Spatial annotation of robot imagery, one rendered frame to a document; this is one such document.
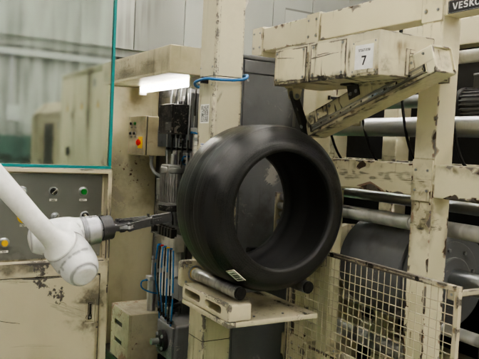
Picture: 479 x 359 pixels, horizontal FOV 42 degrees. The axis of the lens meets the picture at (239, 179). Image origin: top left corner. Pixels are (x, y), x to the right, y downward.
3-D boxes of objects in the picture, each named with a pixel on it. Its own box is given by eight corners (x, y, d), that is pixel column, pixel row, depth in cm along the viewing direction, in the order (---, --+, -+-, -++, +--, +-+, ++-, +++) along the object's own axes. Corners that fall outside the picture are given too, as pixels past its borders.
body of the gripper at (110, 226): (102, 218, 187) (132, 214, 192) (94, 215, 195) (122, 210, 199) (105, 243, 188) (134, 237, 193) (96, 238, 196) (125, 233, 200)
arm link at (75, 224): (75, 239, 195) (88, 260, 185) (24, 248, 187) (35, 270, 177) (75, 208, 191) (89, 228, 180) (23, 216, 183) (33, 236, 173)
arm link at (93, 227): (75, 215, 192) (94, 212, 195) (78, 243, 193) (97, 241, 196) (84, 219, 184) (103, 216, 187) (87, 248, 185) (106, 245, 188)
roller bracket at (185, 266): (177, 285, 237) (178, 259, 237) (265, 278, 257) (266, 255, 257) (180, 287, 234) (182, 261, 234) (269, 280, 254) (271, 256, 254)
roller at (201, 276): (187, 273, 236) (195, 264, 238) (194, 281, 238) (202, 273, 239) (232, 293, 206) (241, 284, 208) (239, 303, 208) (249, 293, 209)
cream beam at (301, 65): (271, 86, 250) (274, 49, 250) (321, 91, 263) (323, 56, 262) (376, 75, 198) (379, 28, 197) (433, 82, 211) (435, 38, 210)
